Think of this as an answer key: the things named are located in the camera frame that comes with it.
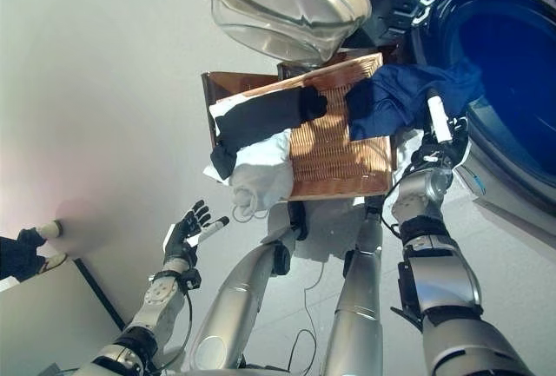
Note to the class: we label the robot left hand black glove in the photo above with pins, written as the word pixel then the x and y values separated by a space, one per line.
pixel 182 241

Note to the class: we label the robot right hand black glove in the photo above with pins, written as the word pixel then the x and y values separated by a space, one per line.
pixel 443 150

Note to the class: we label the navy blue garment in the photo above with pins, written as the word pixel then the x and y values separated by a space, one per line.
pixel 399 94

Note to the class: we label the long black garment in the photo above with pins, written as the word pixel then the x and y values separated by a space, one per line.
pixel 260 120

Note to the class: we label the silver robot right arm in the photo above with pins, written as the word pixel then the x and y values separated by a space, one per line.
pixel 443 276

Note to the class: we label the grey front-load washing machine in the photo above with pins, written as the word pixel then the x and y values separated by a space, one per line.
pixel 499 46

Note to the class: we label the round glass washing machine door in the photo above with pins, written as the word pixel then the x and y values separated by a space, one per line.
pixel 282 2

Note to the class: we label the silver robot left leg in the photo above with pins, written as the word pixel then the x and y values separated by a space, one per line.
pixel 234 298

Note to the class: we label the silver robot leg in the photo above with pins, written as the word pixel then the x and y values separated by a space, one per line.
pixel 356 306
pixel 234 298

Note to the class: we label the light grey white hoodie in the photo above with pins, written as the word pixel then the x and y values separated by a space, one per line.
pixel 260 176

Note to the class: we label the rectangular wicker laundry tray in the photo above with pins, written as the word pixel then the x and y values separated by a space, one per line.
pixel 339 163

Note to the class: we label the white shoe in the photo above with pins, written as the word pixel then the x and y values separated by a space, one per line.
pixel 52 229
pixel 54 263

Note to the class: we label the dark brown wooden stand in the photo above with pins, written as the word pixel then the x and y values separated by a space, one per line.
pixel 226 87

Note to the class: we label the silver robot right leg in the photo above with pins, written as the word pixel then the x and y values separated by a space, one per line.
pixel 356 306

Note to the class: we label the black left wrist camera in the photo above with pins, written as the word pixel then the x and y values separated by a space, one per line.
pixel 191 278

